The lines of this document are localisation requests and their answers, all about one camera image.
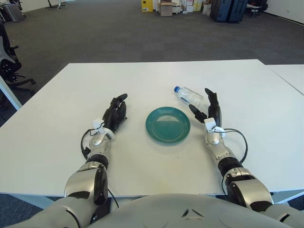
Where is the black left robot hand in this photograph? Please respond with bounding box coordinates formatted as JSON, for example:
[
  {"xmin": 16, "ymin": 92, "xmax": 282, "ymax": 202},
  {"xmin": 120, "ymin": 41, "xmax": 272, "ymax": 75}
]
[{"xmin": 102, "ymin": 93, "xmax": 129, "ymax": 133}]

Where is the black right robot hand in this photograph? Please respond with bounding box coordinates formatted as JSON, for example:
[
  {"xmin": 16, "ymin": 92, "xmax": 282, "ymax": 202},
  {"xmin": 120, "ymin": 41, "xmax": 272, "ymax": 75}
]
[{"xmin": 188, "ymin": 88, "xmax": 223, "ymax": 127}]

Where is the clear bottle with blue cap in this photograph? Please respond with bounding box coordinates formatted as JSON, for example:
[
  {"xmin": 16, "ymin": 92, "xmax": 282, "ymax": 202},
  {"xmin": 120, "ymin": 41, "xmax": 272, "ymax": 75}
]
[{"xmin": 173, "ymin": 85, "xmax": 209, "ymax": 112}]

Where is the teal green plate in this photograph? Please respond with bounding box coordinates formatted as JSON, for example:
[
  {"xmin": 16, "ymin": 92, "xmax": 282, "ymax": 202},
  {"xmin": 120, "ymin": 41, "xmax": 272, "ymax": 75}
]
[{"xmin": 145, "ymin": 106, "xmax": 191, "ymax": 145}]

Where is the dark blue suitcase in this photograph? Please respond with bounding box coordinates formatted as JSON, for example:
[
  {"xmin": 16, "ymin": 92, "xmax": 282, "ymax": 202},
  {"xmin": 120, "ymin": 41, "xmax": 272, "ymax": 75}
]
[{"xmin": 210, "ymin": 0, "xmax": 232, "ymax": 23}]

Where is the black suitcase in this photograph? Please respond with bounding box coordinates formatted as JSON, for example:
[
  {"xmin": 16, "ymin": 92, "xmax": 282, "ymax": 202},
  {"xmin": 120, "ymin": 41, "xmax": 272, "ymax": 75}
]
[{"xmin": 228, "ymin": 0, "xmax": 249, "ymax": 24}]

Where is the grey robot torso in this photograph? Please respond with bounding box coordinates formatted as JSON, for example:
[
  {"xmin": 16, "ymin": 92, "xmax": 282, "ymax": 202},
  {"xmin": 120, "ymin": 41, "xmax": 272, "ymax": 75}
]
[{"xmin": 87, "ymin": 193, "xmax": 285, "ymax": 228}]

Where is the white table leg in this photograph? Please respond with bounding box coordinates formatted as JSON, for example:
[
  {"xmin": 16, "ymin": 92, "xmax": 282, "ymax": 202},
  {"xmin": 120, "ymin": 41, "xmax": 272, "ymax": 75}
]
[{"xmin": 0, "ymin": 77, "xmax": 20, "ymax": 111}]

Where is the dark distant office chair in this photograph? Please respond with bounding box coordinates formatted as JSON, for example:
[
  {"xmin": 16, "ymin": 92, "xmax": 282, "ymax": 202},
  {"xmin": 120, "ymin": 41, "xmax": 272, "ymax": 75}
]
[{"xmin": 246, "ymin": 2, "xmax": 269, "ymax": 19}]

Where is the white shelf with boxes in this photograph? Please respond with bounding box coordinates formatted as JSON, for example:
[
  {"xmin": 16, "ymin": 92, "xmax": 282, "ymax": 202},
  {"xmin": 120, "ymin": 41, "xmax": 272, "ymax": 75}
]
[{"xmin": 153, "ymin": 0, "xmax": 203, "ymax": 15}]

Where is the brown cardboard box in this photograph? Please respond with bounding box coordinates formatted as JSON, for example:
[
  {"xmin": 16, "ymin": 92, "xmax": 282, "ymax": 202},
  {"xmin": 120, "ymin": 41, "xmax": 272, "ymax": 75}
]
[{"xmin": 160, "ymin": 2, "xmax": 173, "ymax": 17}]

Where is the yellow box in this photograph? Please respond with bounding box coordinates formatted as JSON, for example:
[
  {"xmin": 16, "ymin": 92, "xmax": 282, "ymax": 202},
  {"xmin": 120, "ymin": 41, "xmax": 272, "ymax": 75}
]
[{"xmin": 141, "ymin": 0, "xmax": 154, "ymax": 12}]

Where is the black office chair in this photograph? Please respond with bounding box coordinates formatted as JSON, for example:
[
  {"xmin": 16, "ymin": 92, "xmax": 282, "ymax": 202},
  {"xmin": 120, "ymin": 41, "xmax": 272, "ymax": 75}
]
[{"xmin": 0, "ymin": 22, "xmax": 37, "ymax": 96}]

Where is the black chair base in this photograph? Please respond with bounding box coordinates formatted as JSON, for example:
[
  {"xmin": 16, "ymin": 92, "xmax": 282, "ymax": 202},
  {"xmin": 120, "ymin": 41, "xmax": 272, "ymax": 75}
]
[{"xmin": 45, "ymin": 0, "xmax": 67, "ymax": 10}]

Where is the grey hard case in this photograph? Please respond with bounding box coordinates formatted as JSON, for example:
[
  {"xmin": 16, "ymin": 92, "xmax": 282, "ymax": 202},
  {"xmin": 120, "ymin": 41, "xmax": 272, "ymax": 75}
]
[{"xmin": 3, "ymin": 4, "xmax": 27, "ymax": 23}]

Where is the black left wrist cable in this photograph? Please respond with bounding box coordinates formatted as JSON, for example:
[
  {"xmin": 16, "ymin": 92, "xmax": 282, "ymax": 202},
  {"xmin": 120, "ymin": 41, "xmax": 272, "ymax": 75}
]
[{"xmin": 80, "ymin": 129, "xmax": 93, "ymax": 160}]

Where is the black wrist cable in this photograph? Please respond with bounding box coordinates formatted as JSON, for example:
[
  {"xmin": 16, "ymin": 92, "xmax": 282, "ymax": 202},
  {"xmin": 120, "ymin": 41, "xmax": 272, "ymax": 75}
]
[
  {"xmin": 80, "ymin": 129, "xmax": 93, "ymax": 160},
  {"xmin": 223, "ymin": 128, "xmax": 248, "ymax": 163}
]

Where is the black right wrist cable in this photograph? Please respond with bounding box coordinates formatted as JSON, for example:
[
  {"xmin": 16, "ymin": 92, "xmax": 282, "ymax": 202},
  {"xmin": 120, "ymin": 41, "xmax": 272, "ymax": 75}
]
[{"xmin": 223, "ymin": 128, "xmax": 248, "ymax": 163}]

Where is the black elbow cable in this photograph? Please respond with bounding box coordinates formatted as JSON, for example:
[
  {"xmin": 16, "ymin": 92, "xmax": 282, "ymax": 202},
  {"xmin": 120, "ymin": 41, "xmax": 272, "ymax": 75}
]
[{"xmin": 106, "ymin": 187, "xmax": 120, "ymax": 209}]

